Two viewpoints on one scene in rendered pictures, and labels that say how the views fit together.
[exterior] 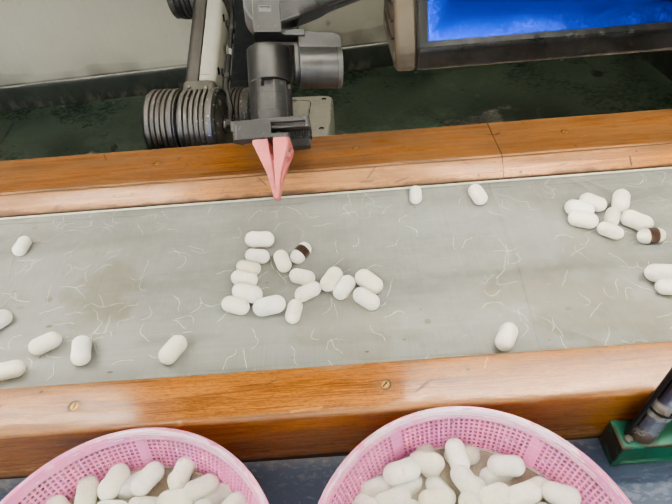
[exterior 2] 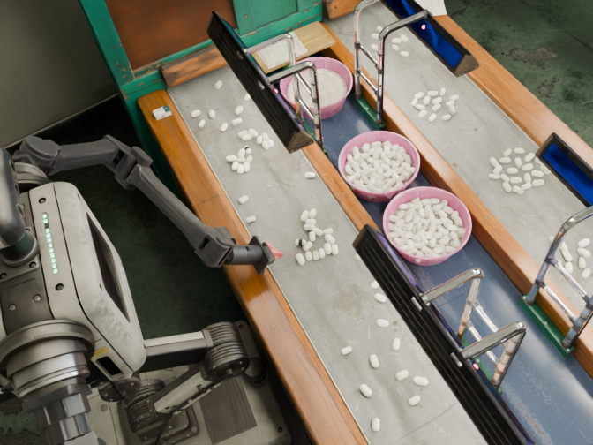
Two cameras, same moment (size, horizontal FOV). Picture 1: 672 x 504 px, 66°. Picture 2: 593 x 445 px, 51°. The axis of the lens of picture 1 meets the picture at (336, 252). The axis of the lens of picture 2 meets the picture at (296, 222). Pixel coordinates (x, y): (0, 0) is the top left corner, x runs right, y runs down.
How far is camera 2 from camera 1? 176 cm
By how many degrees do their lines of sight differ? 63
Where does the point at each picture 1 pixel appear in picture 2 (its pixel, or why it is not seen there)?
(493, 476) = (352, 170)
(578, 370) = (316, 155)
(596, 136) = (194, 169)
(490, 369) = (326, 172)
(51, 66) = not seen: outside the picture
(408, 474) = (363, 184)
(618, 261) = (261, 157)
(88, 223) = (319, 337)
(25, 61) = not seen: outside the picture
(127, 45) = not seen: outside the picture
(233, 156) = (255, 294)
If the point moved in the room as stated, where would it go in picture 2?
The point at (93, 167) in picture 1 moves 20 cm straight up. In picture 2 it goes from (288, 355) to (279, 323)
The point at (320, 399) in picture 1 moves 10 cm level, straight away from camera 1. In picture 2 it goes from (356, 206) to (331, 222)
